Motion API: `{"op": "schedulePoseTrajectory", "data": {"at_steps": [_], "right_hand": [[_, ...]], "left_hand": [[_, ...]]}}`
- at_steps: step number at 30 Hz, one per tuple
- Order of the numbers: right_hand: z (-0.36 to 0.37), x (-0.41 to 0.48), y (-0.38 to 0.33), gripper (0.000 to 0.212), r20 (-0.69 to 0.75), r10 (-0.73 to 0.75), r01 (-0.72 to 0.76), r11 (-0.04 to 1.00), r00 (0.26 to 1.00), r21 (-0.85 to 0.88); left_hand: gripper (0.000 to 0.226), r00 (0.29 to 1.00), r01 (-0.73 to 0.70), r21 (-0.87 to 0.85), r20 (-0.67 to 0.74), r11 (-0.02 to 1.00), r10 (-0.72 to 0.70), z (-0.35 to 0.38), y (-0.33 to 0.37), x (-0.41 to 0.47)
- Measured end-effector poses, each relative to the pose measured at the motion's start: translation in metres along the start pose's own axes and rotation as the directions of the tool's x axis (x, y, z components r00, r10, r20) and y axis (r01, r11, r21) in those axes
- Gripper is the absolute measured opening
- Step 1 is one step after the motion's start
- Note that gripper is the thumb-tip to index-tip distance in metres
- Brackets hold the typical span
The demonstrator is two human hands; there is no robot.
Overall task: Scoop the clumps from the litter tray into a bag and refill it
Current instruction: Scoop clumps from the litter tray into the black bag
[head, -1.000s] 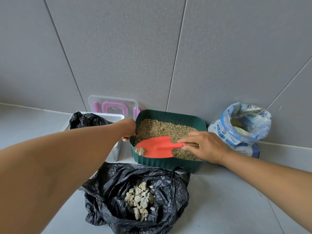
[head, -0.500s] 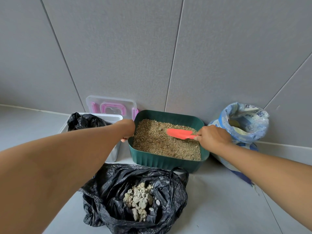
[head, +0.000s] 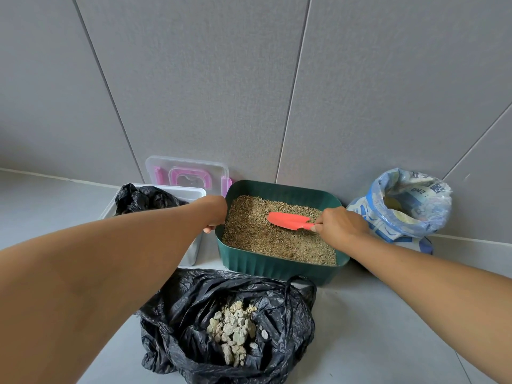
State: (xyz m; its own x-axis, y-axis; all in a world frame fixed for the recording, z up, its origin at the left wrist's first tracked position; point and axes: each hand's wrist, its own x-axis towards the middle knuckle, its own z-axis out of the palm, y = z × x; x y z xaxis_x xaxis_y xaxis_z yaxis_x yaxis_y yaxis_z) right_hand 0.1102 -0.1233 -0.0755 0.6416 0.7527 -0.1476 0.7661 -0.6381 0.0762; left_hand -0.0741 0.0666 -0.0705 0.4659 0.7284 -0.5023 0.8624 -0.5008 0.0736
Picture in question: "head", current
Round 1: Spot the person's right hand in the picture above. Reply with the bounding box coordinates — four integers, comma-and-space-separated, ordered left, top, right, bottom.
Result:
311, 206, 371, 251

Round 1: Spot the person's left hand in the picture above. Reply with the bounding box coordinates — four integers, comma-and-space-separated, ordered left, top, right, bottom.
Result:
195, 195, 228, 234

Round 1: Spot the red plastic litter scoop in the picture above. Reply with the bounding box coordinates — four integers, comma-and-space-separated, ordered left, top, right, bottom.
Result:
266, 212, 321, 233

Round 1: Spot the green plastic litter tray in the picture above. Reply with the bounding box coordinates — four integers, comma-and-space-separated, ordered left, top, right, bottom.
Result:
215, 180, 351, 286

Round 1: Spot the person's left forearm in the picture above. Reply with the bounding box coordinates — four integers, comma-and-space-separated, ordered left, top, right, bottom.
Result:
0, 198, 218, 384

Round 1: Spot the person's right forearm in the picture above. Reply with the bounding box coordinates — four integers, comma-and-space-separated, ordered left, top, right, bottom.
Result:
340, 232, 512, 384

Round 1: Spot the clear plastic storage box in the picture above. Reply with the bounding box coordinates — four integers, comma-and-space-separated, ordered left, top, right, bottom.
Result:
98, 183, 207, 267

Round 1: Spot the brown granular cat litter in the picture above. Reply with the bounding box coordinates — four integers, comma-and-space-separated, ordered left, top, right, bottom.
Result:
221, 195, 338, 266

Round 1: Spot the clear lid with pink clips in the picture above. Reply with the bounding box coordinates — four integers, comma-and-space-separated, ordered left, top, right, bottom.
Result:
145, 156, 233, 197

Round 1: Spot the crumpled black plastic bag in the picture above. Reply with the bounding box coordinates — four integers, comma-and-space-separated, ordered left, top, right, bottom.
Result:
114, 183, 189, 216

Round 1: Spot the blue and white litter bag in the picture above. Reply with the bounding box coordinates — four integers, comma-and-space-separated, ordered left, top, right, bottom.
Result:
346, 168, 453, 255

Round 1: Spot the pile of pale litter clumps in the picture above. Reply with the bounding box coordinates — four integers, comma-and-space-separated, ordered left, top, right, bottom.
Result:
206, 301, 270, 367

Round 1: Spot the black plastic garbage bag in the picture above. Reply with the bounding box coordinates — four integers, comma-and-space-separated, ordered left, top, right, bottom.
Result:
136, 269, 317, 384

